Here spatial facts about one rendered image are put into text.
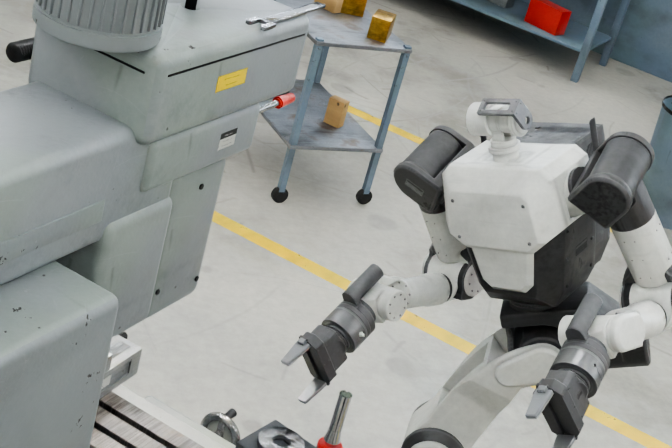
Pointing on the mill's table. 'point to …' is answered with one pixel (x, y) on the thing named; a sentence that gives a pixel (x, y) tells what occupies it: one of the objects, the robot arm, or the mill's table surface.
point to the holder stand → (274, 438)
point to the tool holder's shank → (338, 419)
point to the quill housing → (186, 234)
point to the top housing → (182, 62)
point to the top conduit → (20, 50)
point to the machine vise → (121, 363)
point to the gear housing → (198, 147)
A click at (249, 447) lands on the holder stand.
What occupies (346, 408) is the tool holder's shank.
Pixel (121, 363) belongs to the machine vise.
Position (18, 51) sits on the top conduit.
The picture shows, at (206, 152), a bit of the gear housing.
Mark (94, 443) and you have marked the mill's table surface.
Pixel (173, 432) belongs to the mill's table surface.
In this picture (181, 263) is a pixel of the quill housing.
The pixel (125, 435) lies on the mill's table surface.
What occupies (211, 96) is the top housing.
